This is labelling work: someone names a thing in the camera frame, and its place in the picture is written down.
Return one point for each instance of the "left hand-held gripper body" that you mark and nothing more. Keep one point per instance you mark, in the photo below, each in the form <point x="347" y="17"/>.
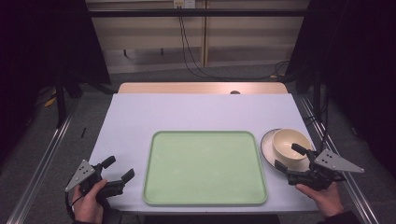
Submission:
<point x="83" y="174"/>

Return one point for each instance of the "light green tray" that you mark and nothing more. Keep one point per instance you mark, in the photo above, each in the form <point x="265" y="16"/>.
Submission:
<point x="205" y="168"/>

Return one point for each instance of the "black horizontal frame bar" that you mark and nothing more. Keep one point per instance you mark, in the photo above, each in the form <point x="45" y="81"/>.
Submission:
<point x="193" y="12"/>

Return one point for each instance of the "white table cover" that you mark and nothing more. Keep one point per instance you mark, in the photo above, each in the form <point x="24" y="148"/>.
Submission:
<point x="193" y="112"/>

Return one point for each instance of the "black metal stand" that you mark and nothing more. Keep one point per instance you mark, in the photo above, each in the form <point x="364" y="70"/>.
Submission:
<point x="60" y="102"/>

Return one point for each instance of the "person's left hand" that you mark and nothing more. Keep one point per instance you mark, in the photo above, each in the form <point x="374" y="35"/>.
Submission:
<point x="88" y="205"/>

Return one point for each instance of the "black curtain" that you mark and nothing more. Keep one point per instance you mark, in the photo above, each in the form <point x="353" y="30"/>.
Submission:
<point x="355" y="62"/>
<point x="43" y="40"/>

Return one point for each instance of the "metal floor rail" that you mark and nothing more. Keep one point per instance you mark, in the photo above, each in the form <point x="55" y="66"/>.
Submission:
<point x="40" y="161"/>
<point x="351" y="183"/>

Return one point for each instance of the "cream bowl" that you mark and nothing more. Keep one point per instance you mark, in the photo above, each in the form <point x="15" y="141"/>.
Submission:
<point x="285" y="144"/>

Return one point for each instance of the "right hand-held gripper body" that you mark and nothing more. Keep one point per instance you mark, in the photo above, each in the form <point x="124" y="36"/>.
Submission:
<point x="330" y="164"/>

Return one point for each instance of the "wall power outlet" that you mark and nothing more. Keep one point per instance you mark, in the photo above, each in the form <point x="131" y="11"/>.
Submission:
<point x="184" y="3"/>

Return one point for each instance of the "wooden table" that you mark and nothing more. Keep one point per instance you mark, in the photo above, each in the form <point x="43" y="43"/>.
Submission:
<point x="186" y="88"/>

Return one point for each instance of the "person's right hand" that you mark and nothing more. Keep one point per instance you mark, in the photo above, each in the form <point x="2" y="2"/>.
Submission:
<point x="327" y="200"/>

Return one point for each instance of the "white plate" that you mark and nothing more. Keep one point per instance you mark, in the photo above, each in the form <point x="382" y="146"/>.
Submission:
<point x="267" y="149"/>

